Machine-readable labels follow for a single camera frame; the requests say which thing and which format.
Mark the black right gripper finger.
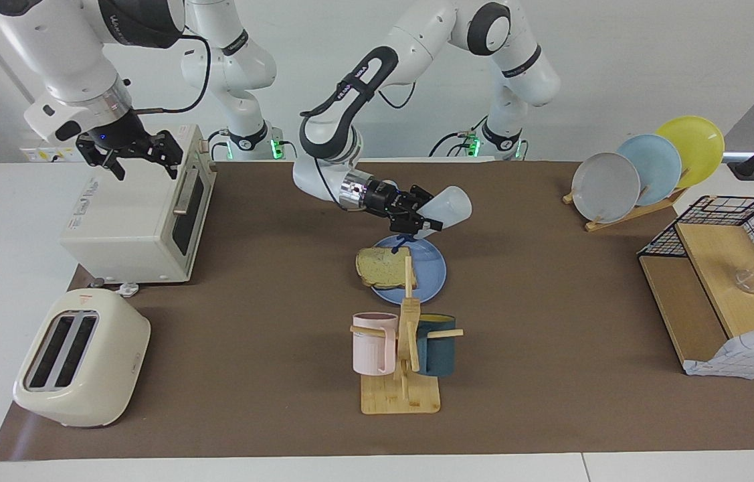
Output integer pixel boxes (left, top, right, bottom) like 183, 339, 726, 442
146, 129, 185, 180
76, 137, 127, 182

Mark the translucent squeeze bottle blue cap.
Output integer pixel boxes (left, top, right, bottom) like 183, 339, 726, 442
390, 185, 473, 256

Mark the toasted bread slice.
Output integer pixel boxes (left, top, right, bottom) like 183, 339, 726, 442
355, 246, 417, 290

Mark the blue round plate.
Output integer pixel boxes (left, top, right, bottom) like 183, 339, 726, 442
365, 234, 448, 304

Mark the pale grey plate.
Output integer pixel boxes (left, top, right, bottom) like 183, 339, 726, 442
571, 153, 641, 224

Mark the wooden plate rack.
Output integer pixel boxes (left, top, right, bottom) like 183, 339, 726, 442
563, 186, 688, 232

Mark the light blue plate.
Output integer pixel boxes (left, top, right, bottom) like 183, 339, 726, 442
616, 134, 682, 206

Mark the yellow plate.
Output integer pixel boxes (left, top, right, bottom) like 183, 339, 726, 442
655, 116, 725, 189

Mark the white toaster oven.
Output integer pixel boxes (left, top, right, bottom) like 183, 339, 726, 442
60, 123, 217, 285

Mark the dark teal mug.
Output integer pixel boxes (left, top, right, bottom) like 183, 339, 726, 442
415, 313, 458, 377

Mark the pink mug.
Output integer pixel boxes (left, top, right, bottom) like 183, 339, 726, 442
352, 312, 399, 376

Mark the wooden mug tree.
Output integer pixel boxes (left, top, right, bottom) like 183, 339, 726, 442
350, 256, 464, 415

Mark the brown table mat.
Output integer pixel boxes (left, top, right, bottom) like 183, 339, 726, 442
0, 159, 754, 461

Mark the cream two-slot toaster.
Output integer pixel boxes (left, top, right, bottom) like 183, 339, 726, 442
13, 289, 151, 428

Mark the white checked cloth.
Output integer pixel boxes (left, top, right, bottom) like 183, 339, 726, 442
682, 327, 754, 380

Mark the white wall power strip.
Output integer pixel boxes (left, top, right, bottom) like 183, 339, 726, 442
20, 129, 104, 163

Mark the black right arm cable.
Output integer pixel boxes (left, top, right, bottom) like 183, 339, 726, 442
129, 33, 211, 114

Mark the wooden shelf black wire rack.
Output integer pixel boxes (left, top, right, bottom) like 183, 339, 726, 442
638, 195, 754, 379

